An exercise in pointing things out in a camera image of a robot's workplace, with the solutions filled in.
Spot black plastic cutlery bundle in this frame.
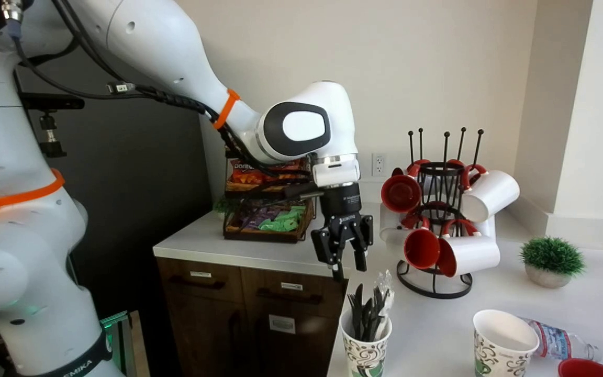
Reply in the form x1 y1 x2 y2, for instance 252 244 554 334
348 269 394 342

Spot dark wooden cabinet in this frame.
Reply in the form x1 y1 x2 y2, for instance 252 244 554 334
158 257 345 377

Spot red snack packets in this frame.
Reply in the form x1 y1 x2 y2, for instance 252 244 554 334
229 167 304 188

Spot patterned paper cup with cutlery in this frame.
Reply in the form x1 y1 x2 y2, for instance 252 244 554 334
340 313 392 377

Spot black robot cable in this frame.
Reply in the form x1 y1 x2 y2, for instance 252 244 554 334
7 0 331 204

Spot white mug lower right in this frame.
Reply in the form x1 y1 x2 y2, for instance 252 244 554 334
438 237 500 276

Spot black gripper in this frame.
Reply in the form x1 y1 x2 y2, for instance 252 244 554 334
312 181 373 280

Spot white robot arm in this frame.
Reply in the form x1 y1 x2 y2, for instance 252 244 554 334
0 0 373 377

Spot red mug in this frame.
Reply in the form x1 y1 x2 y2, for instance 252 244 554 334
404 228 440 268
381 167 420 213

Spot red mug lower left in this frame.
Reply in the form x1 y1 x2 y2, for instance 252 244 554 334
404 228 440 268

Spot empty patterned paper cup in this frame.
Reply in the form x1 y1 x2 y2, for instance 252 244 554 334
473 310 541 377

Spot small potted green plant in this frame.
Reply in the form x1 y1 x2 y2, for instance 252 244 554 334
521 237 584 288

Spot black camera on stand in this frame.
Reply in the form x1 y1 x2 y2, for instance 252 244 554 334
21 92 86 156

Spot white mug upper right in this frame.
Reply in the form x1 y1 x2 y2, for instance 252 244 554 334
461 170 519 222

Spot black metal mug tree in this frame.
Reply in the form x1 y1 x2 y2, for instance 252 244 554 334
396 128 486 300

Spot plastic water bottle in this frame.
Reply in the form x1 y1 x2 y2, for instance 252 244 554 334
527 318 599 359

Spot white mug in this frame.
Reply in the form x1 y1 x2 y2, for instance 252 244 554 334
461 170 519 222
438 237 500 276

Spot wall power outlet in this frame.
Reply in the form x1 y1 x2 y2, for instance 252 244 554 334
370 152 388 178

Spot red mug upper left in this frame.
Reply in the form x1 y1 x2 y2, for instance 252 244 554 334
381 167 420 213

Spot small green plant behind rack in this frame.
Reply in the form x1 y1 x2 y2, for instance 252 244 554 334
213 197 235 213

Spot three-tier wooden snack rack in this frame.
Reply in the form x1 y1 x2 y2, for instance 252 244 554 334
221 156 316 243

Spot red bowl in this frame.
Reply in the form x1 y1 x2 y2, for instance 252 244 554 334
556 358 603 377

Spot green and purple snack packets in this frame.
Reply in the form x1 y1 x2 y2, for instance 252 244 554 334
235 200 306 233

